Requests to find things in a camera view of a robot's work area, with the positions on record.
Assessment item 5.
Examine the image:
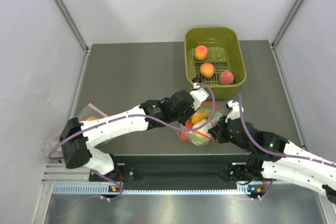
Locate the fake orange yellow mango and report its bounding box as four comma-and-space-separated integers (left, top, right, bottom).
191, 113, 208, 125

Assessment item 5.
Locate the clear zip bag red seal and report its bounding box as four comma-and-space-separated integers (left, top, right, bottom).
178, 99, 224, 147

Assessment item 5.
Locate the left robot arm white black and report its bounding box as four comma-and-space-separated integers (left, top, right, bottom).
60, 90, 207, 180

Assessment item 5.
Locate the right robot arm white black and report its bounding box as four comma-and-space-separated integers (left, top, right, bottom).
208, 116, 335, 203

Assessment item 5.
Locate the dark fake plum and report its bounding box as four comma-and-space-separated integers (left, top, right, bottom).
192, 77, 202, 83

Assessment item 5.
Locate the fake peach middle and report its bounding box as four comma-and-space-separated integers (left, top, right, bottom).
199, 62, 215, 79

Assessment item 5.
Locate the fake peach pink right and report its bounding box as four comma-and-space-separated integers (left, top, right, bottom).
219, 70, 234, 85

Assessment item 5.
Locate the fake peach back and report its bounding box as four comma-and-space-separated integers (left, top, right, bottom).
194, 45, 208, 61

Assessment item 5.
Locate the olive green plastic basin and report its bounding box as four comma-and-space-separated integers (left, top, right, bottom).
184, 27, 246, 100

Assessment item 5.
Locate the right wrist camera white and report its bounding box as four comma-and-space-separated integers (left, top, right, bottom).
225, 100, 244, 123

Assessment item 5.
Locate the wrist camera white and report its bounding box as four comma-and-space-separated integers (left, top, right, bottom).
190, 83, 209, 111
225, 100, 244, 123

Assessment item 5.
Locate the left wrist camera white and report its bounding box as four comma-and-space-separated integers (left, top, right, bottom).
190, 83, 209, 111

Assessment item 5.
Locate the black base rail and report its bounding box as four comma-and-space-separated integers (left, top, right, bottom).
89, 154, 263, 189

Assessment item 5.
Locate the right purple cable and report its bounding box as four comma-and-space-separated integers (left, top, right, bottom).
236, 93, 336, 201

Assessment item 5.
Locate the purple cable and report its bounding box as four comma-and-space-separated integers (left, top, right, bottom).
236, 93, 336, 201
48, 82, 216, 201

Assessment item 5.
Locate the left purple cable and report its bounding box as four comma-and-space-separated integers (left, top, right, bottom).
48, 82, 216, 201

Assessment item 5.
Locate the grey slotted cable duct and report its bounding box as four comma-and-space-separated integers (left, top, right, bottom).
52, 184, 265, 195

